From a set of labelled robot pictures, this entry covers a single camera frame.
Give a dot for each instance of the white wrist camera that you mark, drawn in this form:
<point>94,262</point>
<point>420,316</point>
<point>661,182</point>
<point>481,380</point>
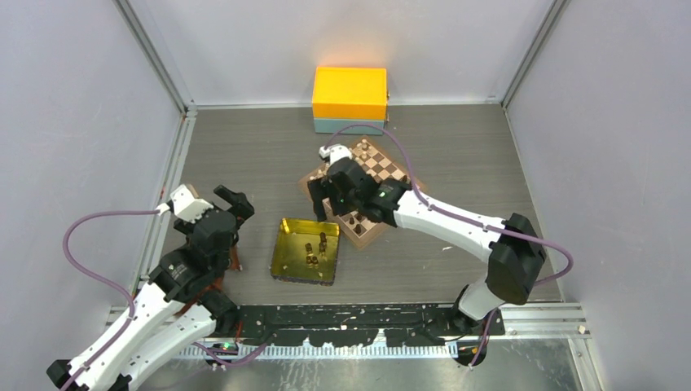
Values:
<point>338,152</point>
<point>185,204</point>

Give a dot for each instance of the yellow box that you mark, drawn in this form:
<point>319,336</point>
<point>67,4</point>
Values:
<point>350,93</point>

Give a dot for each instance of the yellow transparent tray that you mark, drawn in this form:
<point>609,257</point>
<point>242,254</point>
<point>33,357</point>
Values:
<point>288,261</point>

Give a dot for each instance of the brown cloth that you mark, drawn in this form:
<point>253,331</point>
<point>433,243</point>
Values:
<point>216,285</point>

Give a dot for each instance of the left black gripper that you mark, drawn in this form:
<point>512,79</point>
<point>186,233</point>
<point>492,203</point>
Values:
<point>238,200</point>

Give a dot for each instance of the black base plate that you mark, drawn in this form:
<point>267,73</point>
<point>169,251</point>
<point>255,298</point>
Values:
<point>402,325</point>

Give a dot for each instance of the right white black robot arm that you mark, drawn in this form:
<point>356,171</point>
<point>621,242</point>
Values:
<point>513,261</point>

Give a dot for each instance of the grey-blue box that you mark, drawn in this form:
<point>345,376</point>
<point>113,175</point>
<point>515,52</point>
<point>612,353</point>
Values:
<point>348,126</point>

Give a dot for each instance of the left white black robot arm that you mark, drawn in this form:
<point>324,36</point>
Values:
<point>180,303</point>

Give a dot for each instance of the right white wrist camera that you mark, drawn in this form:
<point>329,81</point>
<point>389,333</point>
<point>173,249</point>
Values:
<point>338,152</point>

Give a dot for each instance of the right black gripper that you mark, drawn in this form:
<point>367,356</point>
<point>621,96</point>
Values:
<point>319,192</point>

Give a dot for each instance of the wooden chessboard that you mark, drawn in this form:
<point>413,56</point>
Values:
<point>375,161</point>

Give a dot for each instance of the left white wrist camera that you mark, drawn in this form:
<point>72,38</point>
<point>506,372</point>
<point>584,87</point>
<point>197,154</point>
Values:
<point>185,204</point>

